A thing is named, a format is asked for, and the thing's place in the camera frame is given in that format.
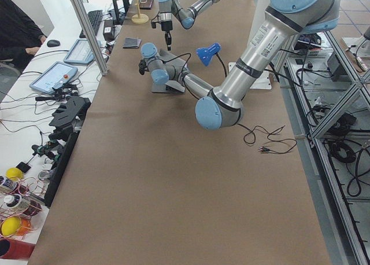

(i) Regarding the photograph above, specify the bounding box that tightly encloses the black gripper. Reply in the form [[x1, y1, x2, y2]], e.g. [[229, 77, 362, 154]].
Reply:
[[161, 20, 173, 51]]

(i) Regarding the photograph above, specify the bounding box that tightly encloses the grey laptop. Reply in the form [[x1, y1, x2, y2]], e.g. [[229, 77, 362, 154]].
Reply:
[[151, 49, 185, 94]]

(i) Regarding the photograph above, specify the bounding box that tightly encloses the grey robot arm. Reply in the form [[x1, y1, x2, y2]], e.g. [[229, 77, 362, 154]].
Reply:
[[140, 0, 340, 130], [151, 0, 220, 51]]

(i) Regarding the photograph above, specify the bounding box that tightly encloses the blue desk lamp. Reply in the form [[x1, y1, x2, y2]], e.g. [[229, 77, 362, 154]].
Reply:
[[195, 42, 227, 76]]

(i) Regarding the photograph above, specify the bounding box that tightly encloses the folded grey purple cloth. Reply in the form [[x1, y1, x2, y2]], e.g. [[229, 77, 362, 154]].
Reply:
[[123, 37, 142, 49]]

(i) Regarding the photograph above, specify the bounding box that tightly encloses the wooden stand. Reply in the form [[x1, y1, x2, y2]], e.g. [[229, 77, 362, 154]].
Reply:
[[131, 0, 149, 24]]

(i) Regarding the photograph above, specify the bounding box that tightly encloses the dark brown box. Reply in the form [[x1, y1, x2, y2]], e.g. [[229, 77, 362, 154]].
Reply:
[[139, 0, 154, 10]]

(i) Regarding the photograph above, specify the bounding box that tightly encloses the black keyboard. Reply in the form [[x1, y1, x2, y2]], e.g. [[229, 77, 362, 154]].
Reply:
[[87, 10, 103, 35]]

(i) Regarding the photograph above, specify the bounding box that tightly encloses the far teach pendant tablet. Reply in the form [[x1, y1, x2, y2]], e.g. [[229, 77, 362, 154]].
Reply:
[[64, 39, 94, 65]]

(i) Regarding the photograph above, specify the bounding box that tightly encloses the teach pendant tablet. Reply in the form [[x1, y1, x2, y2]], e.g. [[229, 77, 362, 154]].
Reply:
[[29, 61, 78, 94], [64, 39, 94, 65]]

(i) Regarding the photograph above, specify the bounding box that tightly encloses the near teach pendant tablet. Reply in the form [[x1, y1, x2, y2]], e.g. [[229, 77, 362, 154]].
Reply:
[[29, 61, 78, 94]]

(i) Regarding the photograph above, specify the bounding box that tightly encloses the black computer mouse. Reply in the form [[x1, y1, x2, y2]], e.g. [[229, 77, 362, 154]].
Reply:
[[46, 39, 60, 47]]

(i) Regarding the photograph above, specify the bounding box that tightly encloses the black tool rack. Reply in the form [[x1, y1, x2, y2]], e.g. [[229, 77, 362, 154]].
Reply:
[[44, 96, 91, 208]]

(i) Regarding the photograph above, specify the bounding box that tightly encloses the person in black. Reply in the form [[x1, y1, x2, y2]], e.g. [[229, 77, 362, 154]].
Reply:
[[1, 0, 47, 69]]

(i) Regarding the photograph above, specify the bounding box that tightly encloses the yellow ball in basket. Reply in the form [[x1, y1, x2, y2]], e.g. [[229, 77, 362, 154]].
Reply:
[[1, 216, 22, 237]]

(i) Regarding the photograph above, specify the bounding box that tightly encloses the red cylinder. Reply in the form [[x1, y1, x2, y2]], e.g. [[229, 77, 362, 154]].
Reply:
[[1, 238, 35, 260]]

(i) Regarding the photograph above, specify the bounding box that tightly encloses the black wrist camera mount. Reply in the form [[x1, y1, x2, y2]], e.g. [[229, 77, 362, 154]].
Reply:
[[151, 21, 161, 28], [138, 59, 147, 75]]

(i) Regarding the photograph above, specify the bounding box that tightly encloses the aluminium frame post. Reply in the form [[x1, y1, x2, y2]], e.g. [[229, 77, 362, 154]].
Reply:
[[70, 0, 108, 76]]

